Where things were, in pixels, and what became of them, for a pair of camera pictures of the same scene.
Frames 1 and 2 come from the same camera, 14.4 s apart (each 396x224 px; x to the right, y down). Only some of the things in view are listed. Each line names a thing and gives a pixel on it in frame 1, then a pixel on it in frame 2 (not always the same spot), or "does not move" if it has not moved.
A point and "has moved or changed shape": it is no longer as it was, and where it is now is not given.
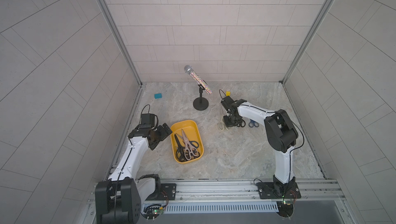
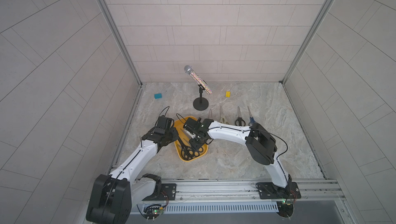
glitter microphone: x=189 y=69 does not move
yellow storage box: x=187 y=141 has moved or changed shape
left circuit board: x=152 y=211 does not move
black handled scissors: x=240 y=125 does not move
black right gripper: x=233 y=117 -> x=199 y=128
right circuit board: x=285 y=208 does not move
